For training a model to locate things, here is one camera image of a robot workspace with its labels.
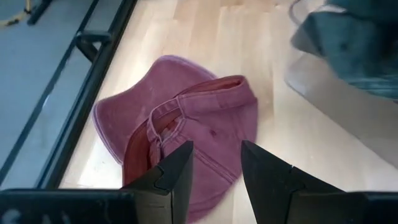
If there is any black aluminium table frame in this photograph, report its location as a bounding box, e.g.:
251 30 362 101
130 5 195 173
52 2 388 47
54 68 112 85
35 0 139 190

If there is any yellow floor cable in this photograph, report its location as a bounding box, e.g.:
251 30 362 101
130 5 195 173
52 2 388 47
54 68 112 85
0 0 32 28

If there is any black table stand leg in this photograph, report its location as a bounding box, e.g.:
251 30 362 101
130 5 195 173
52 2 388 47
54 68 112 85
26 0 54 26

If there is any clear plastic bin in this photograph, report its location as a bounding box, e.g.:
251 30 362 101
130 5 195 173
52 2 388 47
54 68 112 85
284 0 398 171

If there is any maroon cap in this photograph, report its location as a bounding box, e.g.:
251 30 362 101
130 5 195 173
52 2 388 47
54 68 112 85
91 55 259 223

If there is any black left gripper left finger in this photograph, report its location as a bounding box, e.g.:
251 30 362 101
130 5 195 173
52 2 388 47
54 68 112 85
121 139 196 224

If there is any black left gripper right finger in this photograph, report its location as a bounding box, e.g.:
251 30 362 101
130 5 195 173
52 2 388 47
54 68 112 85
240 139 343 224

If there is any dark green cap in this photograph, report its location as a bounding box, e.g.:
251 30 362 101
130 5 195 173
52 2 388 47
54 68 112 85
290 0 398 101

